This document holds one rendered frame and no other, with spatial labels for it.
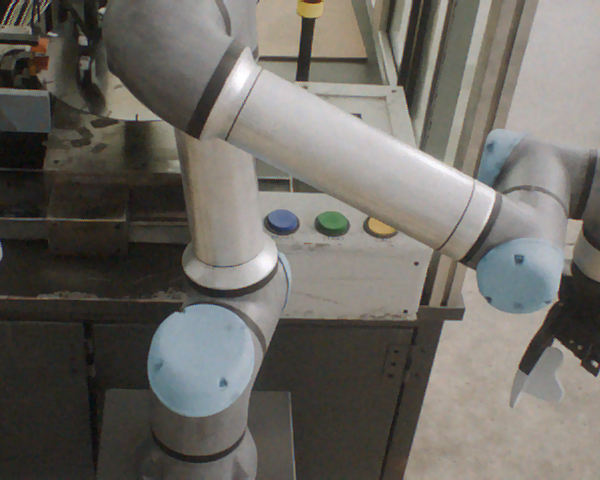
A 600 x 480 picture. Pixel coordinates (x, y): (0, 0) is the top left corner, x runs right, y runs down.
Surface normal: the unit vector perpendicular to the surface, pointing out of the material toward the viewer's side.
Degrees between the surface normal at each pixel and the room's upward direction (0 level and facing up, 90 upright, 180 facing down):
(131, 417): 0
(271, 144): 86
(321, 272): 90
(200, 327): 7
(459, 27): 90
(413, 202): 67
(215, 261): 90
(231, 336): 7
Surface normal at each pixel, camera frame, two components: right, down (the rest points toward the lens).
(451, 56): 0.07, 0.67
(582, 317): 0.10, -0.75
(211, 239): -0.29, 0.61
